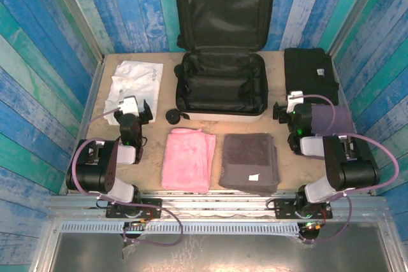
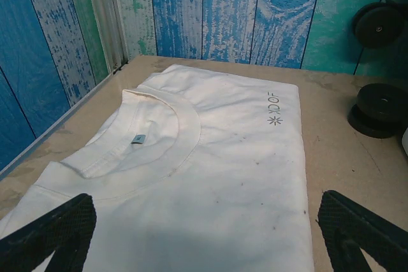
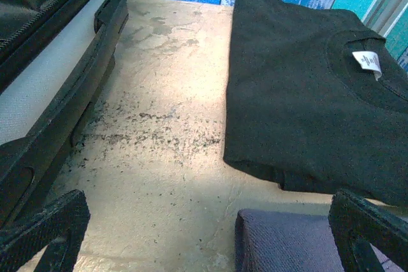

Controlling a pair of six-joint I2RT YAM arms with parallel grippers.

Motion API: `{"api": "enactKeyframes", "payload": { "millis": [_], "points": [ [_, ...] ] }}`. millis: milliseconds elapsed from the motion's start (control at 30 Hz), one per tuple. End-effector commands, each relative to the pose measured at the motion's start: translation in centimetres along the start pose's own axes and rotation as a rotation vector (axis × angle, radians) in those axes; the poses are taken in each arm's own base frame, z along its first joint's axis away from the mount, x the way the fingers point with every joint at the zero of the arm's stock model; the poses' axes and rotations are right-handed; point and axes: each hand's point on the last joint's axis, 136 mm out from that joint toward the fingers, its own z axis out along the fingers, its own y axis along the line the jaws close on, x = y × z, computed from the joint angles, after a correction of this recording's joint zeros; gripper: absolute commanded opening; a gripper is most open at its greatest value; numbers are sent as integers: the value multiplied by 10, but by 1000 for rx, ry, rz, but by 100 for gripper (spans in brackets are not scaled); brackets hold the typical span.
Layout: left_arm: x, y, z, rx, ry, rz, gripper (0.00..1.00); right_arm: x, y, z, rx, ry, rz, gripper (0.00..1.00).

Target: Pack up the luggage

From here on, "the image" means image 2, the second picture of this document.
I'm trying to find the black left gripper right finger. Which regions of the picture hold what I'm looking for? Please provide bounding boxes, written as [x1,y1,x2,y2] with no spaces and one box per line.
[317,190,408,272]

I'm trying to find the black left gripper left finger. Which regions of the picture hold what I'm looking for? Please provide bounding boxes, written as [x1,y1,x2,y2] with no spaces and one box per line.
[0,192,98,272]

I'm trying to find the aluminium corner post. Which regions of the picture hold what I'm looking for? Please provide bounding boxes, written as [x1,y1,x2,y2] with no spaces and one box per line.
[83,0,130,75]

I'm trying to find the white XDOF t-shirt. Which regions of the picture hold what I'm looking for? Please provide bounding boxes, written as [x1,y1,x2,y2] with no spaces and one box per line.
[0,64,315,272]

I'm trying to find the white hard-shell wheeled suitcase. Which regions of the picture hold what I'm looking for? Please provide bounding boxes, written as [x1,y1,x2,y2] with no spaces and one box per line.
[347,0,408,158]

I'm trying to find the aluminium table side rail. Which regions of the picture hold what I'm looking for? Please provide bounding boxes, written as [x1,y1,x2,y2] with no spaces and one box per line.
[0,63,128,181]

